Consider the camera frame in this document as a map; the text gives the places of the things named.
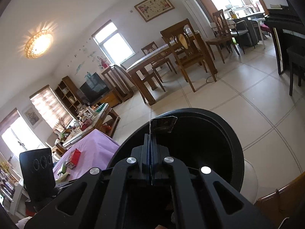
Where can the black trash bin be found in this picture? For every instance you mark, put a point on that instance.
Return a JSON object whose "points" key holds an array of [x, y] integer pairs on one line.
{"points": [[202, 143]]}

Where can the round gold ceiling lamp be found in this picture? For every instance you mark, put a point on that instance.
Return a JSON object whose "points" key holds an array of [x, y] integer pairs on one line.
{"points": [[38, 43]]}

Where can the tall wooden plant stand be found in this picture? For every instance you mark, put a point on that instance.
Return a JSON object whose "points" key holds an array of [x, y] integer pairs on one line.
{"points": [[116, 83]]}

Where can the wooden television cabinet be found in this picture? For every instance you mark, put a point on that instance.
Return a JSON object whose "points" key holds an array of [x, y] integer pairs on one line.
{"points": [[109, 99]]}

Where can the beige printed packet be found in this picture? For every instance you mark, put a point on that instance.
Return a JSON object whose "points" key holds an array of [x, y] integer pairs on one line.
{"points": [[63, 177]]}

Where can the wooden dining table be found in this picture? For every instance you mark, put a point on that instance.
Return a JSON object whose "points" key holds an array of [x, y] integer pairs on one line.
{"points": [[143, 63]]}

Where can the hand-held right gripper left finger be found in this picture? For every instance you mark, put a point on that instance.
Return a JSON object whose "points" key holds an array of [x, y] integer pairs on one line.
{"points": [[145, 152]]}

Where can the grey armchair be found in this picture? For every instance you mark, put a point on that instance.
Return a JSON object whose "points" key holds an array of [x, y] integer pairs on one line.
{"points": [[247, 32]]}

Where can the black flat television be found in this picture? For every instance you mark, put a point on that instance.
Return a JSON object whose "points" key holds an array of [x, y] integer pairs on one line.
{"points": [[94, 88]]}

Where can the white standing air conditioner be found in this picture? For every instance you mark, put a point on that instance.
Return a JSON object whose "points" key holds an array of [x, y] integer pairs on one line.
{"points": [[195, 12]]}

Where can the red flower vase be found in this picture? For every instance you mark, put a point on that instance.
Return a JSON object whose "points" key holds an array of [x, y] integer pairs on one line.
{"points": [[103, 63]]}

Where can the black battery card pack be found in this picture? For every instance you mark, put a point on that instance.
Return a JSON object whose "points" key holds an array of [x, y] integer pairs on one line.
{"points": [[164, 125]]}

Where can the wooden coffee table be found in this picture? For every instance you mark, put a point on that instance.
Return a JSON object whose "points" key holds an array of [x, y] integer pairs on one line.
{"points": [[112, 118]]}

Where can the framed floral picture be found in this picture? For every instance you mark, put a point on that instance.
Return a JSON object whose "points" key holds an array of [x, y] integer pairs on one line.
{"points": [[154, 7]]}

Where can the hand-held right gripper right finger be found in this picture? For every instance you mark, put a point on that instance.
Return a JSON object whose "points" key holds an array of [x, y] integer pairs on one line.
{"points": [[154, 152]]}

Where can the brown wooden chair frame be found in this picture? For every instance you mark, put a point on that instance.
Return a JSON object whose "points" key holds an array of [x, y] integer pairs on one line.
{"points": [[286, 200]]}

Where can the wooden armchair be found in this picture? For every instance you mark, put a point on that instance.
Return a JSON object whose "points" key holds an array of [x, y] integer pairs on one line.
{"points": [[53, 140]]}

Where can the wooden dining chair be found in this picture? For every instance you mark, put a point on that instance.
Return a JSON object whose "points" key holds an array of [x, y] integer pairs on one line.
{"points": [[128, 74], [149, 47], [188, 59], [218, 41]]}

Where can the large bright window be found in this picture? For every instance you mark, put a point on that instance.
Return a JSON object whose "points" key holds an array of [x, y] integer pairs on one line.
{"points": [[16, 136]]}

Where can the person's right hand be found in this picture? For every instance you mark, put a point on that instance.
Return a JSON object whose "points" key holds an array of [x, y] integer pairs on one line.
{"points": [[160, 227]]}

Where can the small white window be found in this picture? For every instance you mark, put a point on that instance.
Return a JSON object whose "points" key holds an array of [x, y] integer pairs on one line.
{"points": [[114, 44]]}

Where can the purple tablecloth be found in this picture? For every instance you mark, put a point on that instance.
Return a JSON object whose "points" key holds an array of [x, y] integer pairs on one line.
{"points": [[95, 148]]}

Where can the striped window blind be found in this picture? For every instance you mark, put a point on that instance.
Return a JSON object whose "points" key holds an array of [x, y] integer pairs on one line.
{"points": [[51, 106]]}

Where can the large red milk box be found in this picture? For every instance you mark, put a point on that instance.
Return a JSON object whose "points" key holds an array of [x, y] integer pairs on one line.
{"points": [[75, 157]]}

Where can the framed sunflower painting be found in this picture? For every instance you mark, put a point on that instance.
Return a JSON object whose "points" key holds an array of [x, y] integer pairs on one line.
{"points": [[31, 116]]}

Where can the white round stand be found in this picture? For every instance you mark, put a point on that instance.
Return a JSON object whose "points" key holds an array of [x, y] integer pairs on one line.
{"points": [[250, 179]]}

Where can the black piano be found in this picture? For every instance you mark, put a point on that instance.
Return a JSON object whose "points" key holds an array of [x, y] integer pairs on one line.
{"points": [[286, 21]]}

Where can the green snack packet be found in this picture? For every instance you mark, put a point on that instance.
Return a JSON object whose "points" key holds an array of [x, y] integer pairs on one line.
{"points": [[63, 170]]}

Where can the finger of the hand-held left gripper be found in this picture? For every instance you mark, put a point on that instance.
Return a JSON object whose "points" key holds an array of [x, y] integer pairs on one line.
{"points": [[63, 184]]}

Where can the wooden bookshelf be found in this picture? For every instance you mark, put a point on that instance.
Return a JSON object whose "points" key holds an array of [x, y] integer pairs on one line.
{"points": [[59, 85]]}

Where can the black piano bench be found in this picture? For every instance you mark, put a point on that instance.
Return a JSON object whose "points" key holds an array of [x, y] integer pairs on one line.
{"points": [[296, 54]]}

